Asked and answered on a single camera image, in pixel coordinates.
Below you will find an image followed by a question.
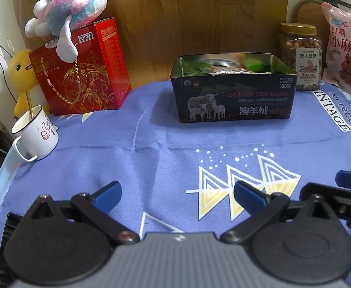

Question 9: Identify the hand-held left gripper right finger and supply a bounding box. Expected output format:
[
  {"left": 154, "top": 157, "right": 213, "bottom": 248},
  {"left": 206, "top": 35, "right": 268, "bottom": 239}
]
[{"left": 220, "top": 181, "right": 342, "bottom": 244}]

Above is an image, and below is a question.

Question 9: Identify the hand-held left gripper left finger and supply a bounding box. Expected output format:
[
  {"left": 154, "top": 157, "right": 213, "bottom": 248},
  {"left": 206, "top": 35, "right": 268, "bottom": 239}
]
[{"left": 24, "top": 181, "right": 141, "bottom": 244}]

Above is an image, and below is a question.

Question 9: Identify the black tin box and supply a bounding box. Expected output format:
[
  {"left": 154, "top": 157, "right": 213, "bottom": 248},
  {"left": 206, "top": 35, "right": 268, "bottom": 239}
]
[{"left": 171, "top": 53, "right": 298, "bottom": 123}]

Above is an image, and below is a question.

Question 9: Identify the pile of green snack packets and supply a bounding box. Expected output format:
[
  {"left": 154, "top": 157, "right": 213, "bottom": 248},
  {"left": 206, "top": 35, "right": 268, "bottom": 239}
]
[{"left": 180, "top": 56, "right": 285, "bottom": 76}]

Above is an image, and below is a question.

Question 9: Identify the blue printed tablecloth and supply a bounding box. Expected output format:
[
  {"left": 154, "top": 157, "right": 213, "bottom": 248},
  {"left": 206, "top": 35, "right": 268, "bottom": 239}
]
[{"left": 0, "top": 79, "right": 351, "bottom": 288}]

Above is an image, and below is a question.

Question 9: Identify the white enamel mug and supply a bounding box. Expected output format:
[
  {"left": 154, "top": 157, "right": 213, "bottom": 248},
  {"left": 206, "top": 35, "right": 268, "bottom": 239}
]
[{"left": 11, "top": 105, "right": 60, "bottom": 162}]

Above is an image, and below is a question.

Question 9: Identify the pink snack bag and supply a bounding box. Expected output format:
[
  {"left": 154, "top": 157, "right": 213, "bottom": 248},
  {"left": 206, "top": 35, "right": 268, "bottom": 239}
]
[{"left": 321, "top": 1, "right": 351, "bottom": 102}]

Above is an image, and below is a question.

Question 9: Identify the red gift box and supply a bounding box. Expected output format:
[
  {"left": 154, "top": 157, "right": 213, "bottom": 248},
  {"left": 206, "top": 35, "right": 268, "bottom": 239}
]
[{"left": 28, "top": 17, "right": 132, "bottom": 116}]

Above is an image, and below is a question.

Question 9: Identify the clear nut jar gold lid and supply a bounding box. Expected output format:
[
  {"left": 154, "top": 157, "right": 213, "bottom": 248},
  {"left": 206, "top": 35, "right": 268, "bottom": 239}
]
[{"left": 278, "top": 22, "right": 324, "bottom": 92}]

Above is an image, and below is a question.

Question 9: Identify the yellow duck plush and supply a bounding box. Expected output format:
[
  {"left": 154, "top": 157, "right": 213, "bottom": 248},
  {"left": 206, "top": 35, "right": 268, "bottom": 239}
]
[{"left": 8, "top": 49, "right": 52, "bottom": 118}]

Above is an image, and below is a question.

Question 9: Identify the wooden cutting board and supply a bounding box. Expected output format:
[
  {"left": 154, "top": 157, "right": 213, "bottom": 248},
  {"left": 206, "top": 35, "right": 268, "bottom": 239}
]
[{"left": 292, "top": 0, "right": 330, "bottom": 38}]

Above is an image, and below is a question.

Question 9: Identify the brown wooden panel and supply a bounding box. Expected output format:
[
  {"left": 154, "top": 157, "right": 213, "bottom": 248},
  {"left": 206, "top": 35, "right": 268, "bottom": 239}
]
[{"left": 12, "top": 0, "right": 312, "bottom": 84}]

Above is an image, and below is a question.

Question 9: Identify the pink blue plush toy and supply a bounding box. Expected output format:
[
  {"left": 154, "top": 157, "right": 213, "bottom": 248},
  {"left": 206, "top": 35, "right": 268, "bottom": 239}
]
[{"left": 25, "top": 0, "right": 109, "bottom": 64}]

